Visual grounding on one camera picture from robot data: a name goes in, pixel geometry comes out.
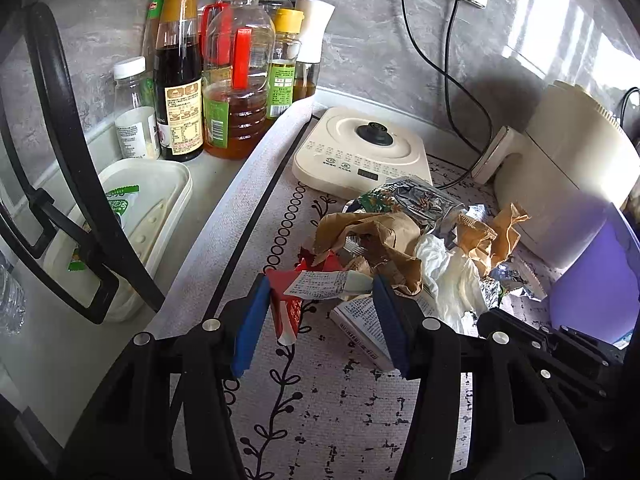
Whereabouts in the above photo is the white plastic container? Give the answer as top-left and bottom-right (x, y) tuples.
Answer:
(42, 158), (193, 323)

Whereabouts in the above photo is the red wrapper with white label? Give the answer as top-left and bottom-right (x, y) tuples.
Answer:
(264, 252), (375, 347)

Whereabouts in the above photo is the cream air fryer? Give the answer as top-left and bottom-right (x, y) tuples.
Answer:
(471, 80), (640, 271)

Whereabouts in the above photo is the green label sauce bottle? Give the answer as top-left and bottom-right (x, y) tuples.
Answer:
(141, 0), (171, 81)

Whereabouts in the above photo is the small white-capped clear bottle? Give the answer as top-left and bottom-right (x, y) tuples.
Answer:
(112, 56), (162, 161)

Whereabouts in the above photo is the clear water bottle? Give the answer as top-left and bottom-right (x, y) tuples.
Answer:
(0, 265), (26, 336)

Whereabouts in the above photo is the torn brown paper piece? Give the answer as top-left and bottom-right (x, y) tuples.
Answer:
(456, 202), (531, 279)

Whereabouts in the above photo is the purple plastic basin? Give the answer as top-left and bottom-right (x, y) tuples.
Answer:
(547, 202), (640, 351)

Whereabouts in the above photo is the black wire rack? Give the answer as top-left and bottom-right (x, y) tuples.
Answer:
(0, 2), (166, 326)

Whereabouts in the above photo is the red-capped cooking oil bottle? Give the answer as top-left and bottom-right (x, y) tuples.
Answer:
(201, 0), (277, 160)

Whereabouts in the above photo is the black air fryer power cable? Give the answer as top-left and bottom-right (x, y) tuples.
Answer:
(396, 0), (496, 161)

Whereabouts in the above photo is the black hanging cable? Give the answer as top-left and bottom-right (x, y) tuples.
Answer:
(620, 87), (640, 123)

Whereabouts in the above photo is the silver foil snack bag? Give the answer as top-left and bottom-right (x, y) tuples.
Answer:
(342, 177), (468, 233)

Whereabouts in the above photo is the cream kettle base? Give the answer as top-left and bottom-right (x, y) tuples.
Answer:
(291, 106), (434, 202)

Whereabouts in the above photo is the black kettle base power cable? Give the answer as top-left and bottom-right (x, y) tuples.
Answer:
(435, 0), (488, 191)

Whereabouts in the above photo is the dark soy sauce bottle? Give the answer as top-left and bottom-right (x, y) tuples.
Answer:
(152, 0), (205, 162)

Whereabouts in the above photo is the patterned white counter mat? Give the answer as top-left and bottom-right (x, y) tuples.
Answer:
(145, 100), (566, 480)

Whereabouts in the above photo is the white plastic bag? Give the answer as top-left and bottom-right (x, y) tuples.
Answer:
(414, 234), (490, 333)

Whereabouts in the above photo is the green seasoning packet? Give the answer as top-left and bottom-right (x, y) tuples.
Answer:
(67, 185), (141, 273)

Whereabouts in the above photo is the brown paper bag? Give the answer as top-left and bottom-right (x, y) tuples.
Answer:
(314, 211), (426, 297)

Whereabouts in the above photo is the white and blue box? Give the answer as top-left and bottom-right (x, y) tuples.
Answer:
(329, 290), (438, 372)

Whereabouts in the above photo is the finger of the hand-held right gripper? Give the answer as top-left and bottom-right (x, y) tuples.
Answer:
(476, 308), (629, 411)

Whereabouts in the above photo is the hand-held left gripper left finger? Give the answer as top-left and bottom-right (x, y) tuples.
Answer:
(57, 274), (273, 480)

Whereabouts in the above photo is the foil wrapper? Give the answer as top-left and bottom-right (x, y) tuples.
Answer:
(480, 259), (549, 311)

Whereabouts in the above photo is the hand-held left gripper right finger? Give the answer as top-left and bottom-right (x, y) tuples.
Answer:
(371, 274), (587, 480)

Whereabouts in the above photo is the white-topped oil sprayer bottle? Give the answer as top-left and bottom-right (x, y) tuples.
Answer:
(292, 0), (336, 102)

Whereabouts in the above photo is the yellow-capped green label bottle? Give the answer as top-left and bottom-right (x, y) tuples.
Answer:
(266, 8), (306, 120)

